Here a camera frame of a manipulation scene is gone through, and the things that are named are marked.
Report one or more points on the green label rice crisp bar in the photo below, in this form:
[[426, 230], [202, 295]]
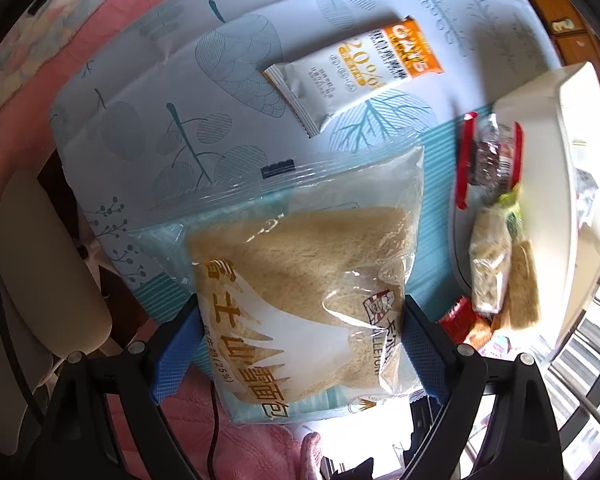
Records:
[[521, 308]]

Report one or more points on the red dried plum packet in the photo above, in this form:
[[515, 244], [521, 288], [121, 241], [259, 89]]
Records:
[[489, 162]]

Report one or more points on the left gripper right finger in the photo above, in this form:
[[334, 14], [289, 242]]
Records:
[[456, 379]]

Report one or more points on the orange white oats bar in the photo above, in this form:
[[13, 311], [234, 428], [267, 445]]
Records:
[[325, 84]]

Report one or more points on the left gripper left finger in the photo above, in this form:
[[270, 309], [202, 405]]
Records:
[[172, 349]]

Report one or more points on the white plastic storage bin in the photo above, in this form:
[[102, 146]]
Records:
[[559, 115]]

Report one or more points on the Calleton bread package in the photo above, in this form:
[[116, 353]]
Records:
[[300, 281]]

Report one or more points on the red orange cracker packet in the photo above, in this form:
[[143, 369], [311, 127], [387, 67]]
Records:
[[466, 326]]

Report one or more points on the clear rice cake bag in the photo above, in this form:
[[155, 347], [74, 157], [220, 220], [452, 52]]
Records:
[[489, 254]]

